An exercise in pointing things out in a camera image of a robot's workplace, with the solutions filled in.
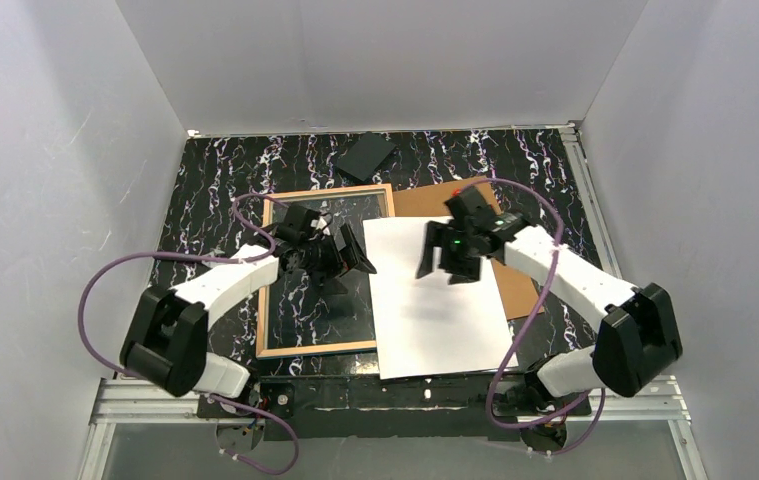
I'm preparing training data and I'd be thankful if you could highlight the black mounting base plate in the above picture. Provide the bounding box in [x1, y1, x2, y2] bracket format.
[196, 370, 592, 444]

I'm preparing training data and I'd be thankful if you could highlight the colour photo print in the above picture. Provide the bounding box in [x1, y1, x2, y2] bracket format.
[363, 217, 512, 380]

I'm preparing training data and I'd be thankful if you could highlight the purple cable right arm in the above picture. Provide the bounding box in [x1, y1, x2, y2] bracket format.
[461, 177, 607, 458]

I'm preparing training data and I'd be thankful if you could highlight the aluminium rail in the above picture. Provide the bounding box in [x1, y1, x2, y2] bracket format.
[77, 375, 707, 479]
[558, 124, 622, 278]

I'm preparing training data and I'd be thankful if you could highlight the brown cardboard backing board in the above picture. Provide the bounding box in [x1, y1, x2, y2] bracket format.
[393, 176, 538, 320]

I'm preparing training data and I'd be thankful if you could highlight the light wooden picture frame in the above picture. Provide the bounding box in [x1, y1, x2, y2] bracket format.
[256, 184, 396, 360]

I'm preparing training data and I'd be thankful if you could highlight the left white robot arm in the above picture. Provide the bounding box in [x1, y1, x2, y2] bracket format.
[119, 205, 376, 399]

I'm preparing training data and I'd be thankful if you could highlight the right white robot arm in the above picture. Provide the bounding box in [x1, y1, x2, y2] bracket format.
[416, 187, 683, 401]

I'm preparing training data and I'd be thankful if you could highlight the aluminium rail right side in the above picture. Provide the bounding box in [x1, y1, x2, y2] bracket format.
[558, 124, 622, 278]

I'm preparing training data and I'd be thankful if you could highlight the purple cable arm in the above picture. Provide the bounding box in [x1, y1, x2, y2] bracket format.
[77, 193, 301, 476]
[461, 177, 607, 458]

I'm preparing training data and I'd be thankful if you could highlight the aluminium rail front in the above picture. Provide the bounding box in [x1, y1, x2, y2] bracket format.
[77, 375, 707, 479]

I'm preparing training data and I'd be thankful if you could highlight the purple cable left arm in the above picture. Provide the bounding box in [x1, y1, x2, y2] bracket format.
[77, 193, 301, 476]

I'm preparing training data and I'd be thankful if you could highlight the black foam block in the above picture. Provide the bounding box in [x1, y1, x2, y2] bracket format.
[335, 132, 397, 183]

